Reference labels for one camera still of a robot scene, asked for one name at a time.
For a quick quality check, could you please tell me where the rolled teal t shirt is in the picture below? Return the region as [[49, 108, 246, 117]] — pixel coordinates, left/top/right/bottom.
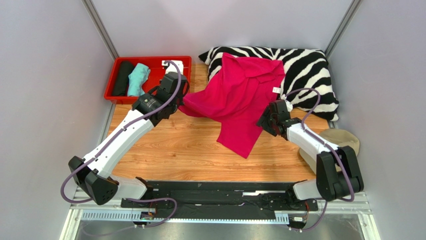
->
[[127, 63, 151, 97]]

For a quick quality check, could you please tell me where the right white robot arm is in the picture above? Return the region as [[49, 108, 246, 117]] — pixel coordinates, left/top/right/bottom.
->
[[257, 100, 364, 202]]

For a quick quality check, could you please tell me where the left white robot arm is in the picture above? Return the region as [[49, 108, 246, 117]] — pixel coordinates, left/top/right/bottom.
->
[[68, 72, 189, 205]]

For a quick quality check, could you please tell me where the beige baseball cap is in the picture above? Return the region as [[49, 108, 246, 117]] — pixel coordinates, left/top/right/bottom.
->
[[298, 128, 360, 174]]

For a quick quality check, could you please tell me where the magenta t shirt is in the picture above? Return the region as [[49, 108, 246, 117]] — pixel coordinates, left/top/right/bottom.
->
[[179, 53, 286, 159]]

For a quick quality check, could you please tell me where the aluminium frame rail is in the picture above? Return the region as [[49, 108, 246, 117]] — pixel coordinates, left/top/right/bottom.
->
[[60, 181, 380, 240]]

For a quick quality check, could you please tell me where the zebra print pillow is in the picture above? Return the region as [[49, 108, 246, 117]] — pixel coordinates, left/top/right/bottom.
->
[[198, 46, 339, 122]]

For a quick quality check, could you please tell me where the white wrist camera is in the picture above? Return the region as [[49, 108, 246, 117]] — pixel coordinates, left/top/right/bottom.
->
[[161, 60, 184, 75], [280, 99, 294, 113]]

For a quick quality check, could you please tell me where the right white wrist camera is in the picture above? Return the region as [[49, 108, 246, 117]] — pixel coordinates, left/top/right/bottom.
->
[[280, 99, 294, 113]]

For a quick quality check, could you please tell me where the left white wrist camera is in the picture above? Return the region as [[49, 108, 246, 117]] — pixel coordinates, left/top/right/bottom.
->
[[161, 60, 184, 75]]

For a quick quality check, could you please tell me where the rolled black t shirt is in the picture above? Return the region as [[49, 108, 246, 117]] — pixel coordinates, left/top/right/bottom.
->
[[111, 60, 135, 97]]

